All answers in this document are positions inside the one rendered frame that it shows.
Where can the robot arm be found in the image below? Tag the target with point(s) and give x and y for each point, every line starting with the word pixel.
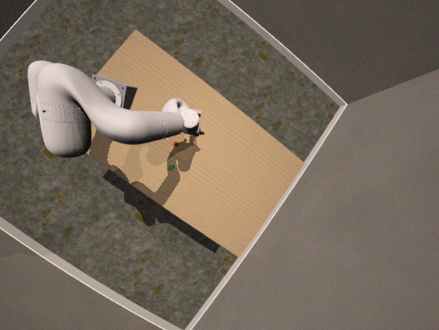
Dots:
pixel 65 91

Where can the tan textured mat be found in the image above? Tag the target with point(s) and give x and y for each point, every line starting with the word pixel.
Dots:
pixel 184 149

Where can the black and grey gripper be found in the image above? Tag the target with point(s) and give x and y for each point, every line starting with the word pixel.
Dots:
pixel 199 132

